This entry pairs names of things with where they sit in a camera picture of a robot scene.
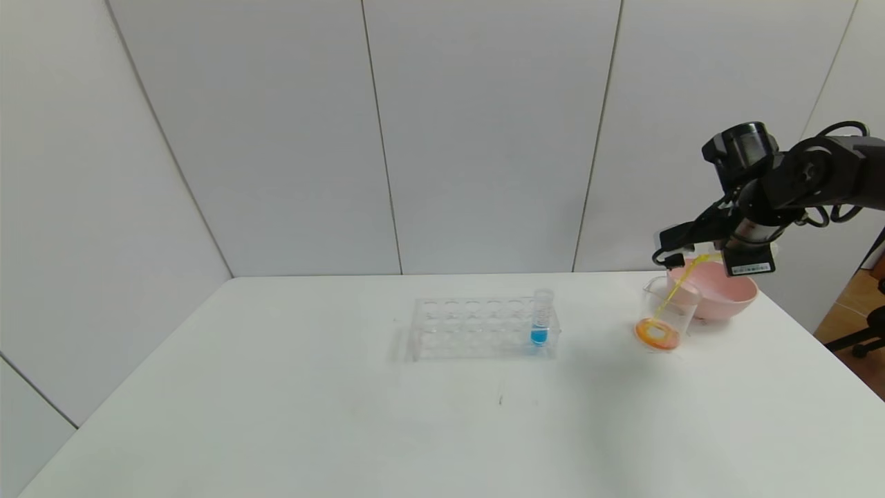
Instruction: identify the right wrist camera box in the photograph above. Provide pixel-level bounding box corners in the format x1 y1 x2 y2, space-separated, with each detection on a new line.
652 223 705 270

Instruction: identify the clear glass beaker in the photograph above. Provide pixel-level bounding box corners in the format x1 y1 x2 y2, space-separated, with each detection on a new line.
634 275 703 353

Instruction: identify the clear acrylic test tube rack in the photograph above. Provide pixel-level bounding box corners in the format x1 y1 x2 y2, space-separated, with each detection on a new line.
408 296 561 362

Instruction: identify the test tube with blue pigment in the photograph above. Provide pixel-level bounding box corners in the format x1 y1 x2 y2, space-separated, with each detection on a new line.
532 288 556 347

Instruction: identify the black office chair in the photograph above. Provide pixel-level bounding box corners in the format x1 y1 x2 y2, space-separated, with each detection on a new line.
823 277 885 359

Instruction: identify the test tube with yellow pigment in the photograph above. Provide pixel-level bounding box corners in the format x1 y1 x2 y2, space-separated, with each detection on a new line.
680 252 725 275

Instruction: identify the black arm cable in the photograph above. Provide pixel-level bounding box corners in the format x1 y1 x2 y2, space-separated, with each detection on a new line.
795 121 873 229

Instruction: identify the pink plastic bowl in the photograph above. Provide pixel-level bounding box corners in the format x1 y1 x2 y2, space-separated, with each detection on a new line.
666 259 760 321

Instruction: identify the black camera cable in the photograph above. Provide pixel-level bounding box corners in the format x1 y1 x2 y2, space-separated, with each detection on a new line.
691 194 744 236

